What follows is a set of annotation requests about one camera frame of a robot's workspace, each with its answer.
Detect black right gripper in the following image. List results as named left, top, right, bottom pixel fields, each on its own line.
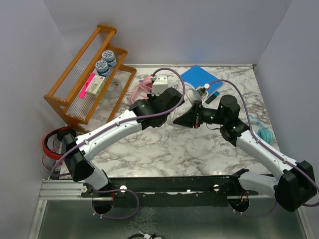
left=174, top=101, right=227, bottom=129

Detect pink cat-ear headphones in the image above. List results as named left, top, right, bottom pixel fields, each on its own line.
left=129, top=76, right=153, bottom=104

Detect teal cat-ear headphones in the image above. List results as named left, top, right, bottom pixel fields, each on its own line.
left=249, top=115, right=275, bottom=145

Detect white headphones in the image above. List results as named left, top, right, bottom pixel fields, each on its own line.
left=166, top=82, right=202, bottom=128

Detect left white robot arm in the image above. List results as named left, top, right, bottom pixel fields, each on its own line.
left=62, top=88, right=183, bottom=197

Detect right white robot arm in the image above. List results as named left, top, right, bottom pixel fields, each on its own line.
left=173, top=95, right=318, bottom=212

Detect red black headphones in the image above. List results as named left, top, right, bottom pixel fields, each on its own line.
left=41, top=126, right=77, bottom=170

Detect blue black marker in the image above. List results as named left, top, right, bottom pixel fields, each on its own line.
left=205, top=91, right=220, bottom=104

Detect blue notebook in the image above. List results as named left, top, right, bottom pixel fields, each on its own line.
left=181, top=65, right=218, bottom=89

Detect clear tape roll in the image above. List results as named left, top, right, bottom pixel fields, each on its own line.
left=104, top=78, right=123, bottom=99

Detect small cardboard box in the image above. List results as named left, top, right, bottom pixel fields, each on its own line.
left=86, top=75, right=106, bottom=97

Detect blue-lidded jar rear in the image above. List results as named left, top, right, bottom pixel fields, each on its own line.
left=102, top=50, right=117, bottom=68

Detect blue-lidded jar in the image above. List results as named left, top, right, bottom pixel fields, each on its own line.
left=102, top=50, right=117, bottom=68
left=95, top=60, right=110, bottom=78

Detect blue-lidded jar front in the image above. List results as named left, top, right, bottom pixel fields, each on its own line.
left=95, top=60, right=110, bottom=78

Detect wooden tiered shelf rack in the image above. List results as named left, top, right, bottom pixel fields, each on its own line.
left=44, top=24, right=137, bottom=132

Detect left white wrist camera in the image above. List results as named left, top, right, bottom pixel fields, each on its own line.
left=151, top=74, right=168, bottom=96

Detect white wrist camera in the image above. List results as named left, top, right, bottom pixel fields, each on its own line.
left=195, top=84, right=210, bottom=103
left=151, top=74, right=168, bottom=96

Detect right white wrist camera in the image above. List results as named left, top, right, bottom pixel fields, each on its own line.
left=195, top=84, right=210, bottom=103

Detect black front mounting rail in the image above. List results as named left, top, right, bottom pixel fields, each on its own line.
left=81, top=175, right=245, bottom=208

